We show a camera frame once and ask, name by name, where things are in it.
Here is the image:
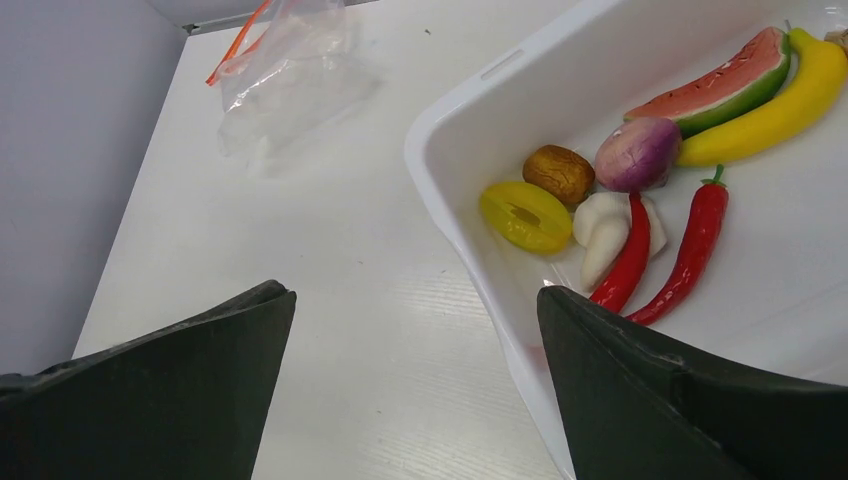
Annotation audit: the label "red chili pepper left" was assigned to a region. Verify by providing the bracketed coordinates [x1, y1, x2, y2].
[590, 192, 651, 313]

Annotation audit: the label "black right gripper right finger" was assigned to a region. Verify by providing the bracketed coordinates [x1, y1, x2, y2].
[536, 286, 847, 479]

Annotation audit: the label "white plastic tub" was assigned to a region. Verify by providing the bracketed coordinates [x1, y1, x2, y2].
[404, 0, 848, 480]

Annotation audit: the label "yellow star fruit slice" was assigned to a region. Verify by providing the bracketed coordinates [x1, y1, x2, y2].
[478, 181, 573, 255]

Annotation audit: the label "red chili pepper right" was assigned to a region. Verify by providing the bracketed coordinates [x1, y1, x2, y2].
[627, 164, 729, 326]

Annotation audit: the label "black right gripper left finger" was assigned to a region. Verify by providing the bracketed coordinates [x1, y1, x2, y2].
[1, 280, 297, 479]

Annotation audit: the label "red chili pepper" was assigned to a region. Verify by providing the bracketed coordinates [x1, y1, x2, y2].
[590, 192, 651, 313]
[627, 164, 729, 326]

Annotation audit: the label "white garlic bulb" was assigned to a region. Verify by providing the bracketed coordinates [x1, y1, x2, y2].
[573, 192, 632, 291]

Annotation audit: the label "watermelon slice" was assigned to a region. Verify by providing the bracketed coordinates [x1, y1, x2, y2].
[624, 27, 792, 139]

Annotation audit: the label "clear zip top bag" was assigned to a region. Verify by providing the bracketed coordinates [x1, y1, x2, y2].
[206, 1, 380, 158]

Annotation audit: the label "yellow banana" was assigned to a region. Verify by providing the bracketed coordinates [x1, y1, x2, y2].
[676, 28, 847, 167]

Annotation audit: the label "purple onion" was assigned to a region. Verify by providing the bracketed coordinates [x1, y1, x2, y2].
[594, 117, 683, 193]

